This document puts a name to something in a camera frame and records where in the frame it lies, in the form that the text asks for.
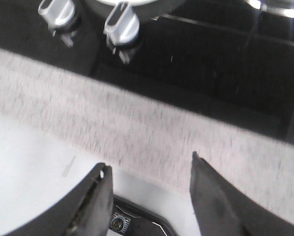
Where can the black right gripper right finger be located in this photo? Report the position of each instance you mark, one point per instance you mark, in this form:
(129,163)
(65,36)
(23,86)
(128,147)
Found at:
(222,210)

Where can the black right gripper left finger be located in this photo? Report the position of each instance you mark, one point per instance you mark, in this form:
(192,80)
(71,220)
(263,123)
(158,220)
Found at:
(84,211)

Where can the black glass cooktop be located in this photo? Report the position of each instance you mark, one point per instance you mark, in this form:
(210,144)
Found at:
(219,58)

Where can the silver right stove knob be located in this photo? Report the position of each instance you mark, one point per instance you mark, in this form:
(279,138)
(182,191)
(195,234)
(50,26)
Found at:
(122,25)

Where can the silver stove knob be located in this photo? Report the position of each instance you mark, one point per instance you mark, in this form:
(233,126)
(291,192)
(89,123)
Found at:
(57,13)
(122,25)

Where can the silver left stove knob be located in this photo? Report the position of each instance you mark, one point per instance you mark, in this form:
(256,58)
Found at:
(57,13)

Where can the black right gas burner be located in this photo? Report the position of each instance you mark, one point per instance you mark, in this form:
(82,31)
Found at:
(283,8)

